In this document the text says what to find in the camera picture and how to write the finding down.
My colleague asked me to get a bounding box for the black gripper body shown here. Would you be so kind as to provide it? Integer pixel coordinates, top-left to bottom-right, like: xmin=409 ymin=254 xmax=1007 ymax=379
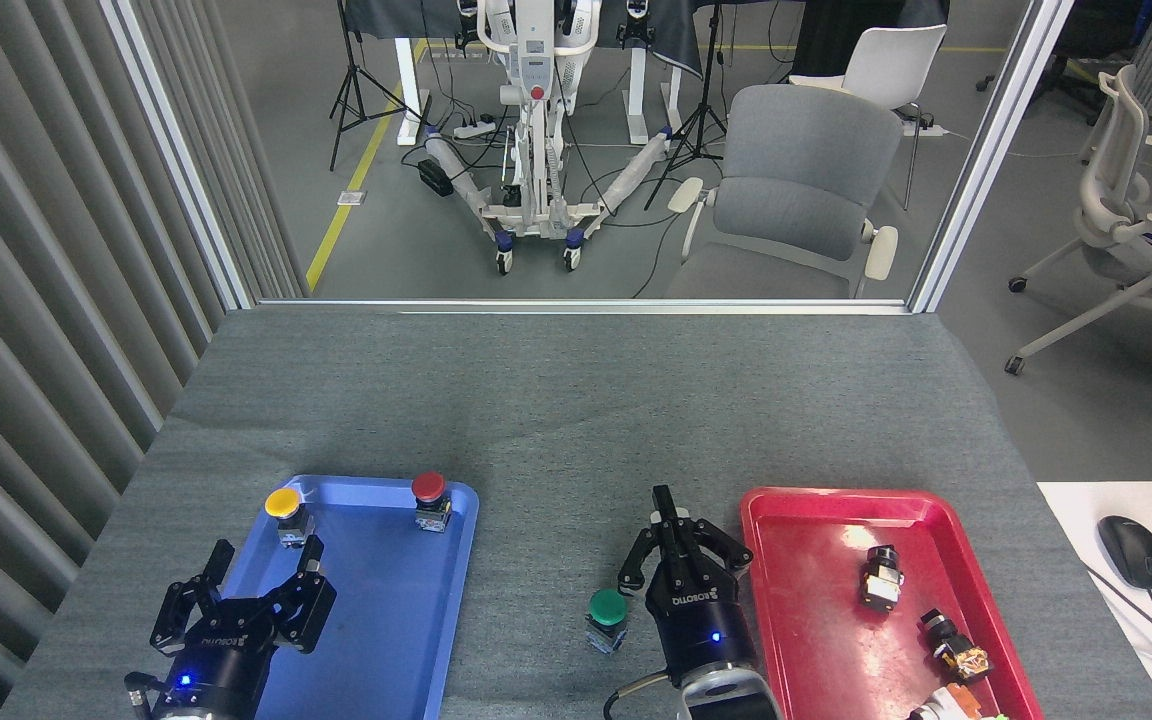
xmin=648 ymin=570 xmax=759 ymax=686
xmin=158 ymin=620 xmax=272 ymax=710

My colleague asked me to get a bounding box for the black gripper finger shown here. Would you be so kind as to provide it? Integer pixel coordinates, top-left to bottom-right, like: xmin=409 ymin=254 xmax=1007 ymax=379
xmin=618 ymin=487 xmax=679 ymax=591
xmin=150 ymin=540 xmax=235 ymax=656
xmin=676 ymin=508 xmax=752 ymax=573
xmin=236 ymin=535 xmax=337 ymax=656

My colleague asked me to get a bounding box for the green push button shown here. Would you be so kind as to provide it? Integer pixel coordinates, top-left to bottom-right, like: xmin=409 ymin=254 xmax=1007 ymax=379
xmin=584 ymin=588 xmax=630 ymax=655

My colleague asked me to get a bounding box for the yellow push button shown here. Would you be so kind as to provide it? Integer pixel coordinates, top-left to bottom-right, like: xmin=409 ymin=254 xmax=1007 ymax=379
xmin=265 ymin=487 xmax=317 ymax=549

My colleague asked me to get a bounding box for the red push button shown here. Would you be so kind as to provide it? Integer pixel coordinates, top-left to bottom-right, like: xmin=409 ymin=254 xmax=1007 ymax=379
xmin=410 ymin=472 xmax=454 ymax=533

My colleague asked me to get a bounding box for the blue plastic tray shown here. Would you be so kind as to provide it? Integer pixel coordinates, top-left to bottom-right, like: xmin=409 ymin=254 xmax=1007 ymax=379
xmin=168 ymin=474 xmax=481 ymax=720

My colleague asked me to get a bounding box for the red plastic tray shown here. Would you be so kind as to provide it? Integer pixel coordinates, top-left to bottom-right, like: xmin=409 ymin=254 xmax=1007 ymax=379
xmin=740 ymin=487 xmax=1045 ymax=720

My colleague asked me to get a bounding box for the grey office chair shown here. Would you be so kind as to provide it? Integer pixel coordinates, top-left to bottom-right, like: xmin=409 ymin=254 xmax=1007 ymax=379
xmin=663 ymin=84 xmax=905 ymax=301

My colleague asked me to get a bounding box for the black tripod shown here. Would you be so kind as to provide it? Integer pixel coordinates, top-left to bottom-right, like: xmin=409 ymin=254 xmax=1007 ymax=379
xmin=644 ymin=0 xmax=729 ymax=211
xmin=329 ymin=0 xmax=427 ymax=171

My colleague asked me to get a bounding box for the white desk leg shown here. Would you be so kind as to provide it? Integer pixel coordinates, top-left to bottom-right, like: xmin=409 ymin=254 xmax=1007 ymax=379
xmin=626 ymin=45 xmax=685 ymax=146
xmin=395 ymin=37 xmax=432 ymax=147

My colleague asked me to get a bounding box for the black computer mouse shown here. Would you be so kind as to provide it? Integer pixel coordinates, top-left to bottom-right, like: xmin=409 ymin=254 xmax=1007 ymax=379
xmin=1097 ymin=515 xmax=1152 ymax=590

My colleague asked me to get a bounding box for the white wheeled stand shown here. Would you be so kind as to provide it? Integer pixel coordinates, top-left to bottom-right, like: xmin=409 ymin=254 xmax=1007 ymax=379
xmin=423 ymin=0 xmax=677 ymax=276

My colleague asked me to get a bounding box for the dark table cloth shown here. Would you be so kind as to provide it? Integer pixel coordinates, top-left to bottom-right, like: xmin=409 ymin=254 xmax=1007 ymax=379
xmin=341 ymin=0 xmax=709 ymax=81

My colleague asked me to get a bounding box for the white plastic chair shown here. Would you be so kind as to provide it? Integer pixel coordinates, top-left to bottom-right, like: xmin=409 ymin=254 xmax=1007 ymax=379
xmin=789 ymin=24 xmax=949 ymax=211

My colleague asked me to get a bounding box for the white mesh office chair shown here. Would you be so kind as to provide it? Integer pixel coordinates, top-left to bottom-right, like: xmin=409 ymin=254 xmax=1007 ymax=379
xmin=1004 ymin=65 xmax=1152 ymax=424

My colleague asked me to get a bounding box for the black silver selector switch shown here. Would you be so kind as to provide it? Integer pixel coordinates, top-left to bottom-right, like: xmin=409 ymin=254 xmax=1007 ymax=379
xmin=861 ymin=545 xmax=905 ymax=611

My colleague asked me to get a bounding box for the silver frame rail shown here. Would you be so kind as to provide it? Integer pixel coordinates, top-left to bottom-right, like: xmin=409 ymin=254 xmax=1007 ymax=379
xmin=256 ymin=298 xmax=912 ymax=315

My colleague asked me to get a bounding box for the black orange switch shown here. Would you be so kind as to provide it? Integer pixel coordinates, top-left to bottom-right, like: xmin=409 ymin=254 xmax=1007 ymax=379
xmin=918 ymin=608 xmax=993 ymax=686

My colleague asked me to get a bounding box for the white orange switch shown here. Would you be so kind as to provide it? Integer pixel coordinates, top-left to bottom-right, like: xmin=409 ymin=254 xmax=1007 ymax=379
xmin=908 ymin=683 xmax=1007 ymax=720

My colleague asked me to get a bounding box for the silver frame post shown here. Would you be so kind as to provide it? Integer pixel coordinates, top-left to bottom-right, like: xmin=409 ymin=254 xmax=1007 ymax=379
xmin=101 ymin=0 xmax=257 ymax=311
xmin=908 ymin=0 xmax=1075 ymax=314

